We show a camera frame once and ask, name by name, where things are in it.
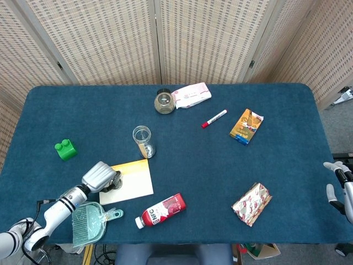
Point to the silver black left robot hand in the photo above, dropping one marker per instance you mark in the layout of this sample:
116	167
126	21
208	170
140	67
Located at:
99	176

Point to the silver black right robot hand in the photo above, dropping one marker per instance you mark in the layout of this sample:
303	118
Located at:
349	196

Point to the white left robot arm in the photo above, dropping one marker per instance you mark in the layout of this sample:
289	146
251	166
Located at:
58	211

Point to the clear drinking glass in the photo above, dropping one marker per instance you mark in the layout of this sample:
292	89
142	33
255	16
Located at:
143	138

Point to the yellow white book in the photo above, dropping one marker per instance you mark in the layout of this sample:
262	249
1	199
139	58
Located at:
135	182

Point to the green toy block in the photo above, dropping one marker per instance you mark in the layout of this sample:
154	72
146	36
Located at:
67	152

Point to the green packaged dustpan brush set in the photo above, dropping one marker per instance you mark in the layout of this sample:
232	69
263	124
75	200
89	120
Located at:
89	223

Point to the black caster wheel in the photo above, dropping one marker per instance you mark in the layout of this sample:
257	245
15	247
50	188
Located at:
343	248

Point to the red NFC juice bottle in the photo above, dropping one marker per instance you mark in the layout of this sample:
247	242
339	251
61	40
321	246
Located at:
162	211

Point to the blue table cloth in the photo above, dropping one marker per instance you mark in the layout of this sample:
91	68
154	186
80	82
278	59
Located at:
193	154

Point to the chrome stool base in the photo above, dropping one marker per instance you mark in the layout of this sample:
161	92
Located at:
45	256

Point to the gold red snack packet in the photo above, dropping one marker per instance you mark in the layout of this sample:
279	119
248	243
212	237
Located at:
252	204

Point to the round glass jar black lid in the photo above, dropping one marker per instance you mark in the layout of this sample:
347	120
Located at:
164	103

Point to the white metal stand foot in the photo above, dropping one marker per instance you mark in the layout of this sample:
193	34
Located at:
344	96

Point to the open cardboard box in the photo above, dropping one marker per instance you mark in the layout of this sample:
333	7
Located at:
262	251

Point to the woven folding screen panel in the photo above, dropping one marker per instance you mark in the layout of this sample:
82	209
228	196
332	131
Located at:
275	41
209	41
19	49
104	41
5	132
331	55

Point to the black screen hinge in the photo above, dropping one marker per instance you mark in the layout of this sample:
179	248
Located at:
251	64
59	65

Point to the pink white tissue pack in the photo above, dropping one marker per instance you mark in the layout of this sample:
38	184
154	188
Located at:
191	95

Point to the orange blue carton box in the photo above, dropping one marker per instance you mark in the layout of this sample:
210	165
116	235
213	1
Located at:
246	127

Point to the red white marker pen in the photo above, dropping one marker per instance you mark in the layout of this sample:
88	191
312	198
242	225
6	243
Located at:
214	119

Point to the black equipment frame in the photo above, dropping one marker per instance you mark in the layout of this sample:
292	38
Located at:
343	156

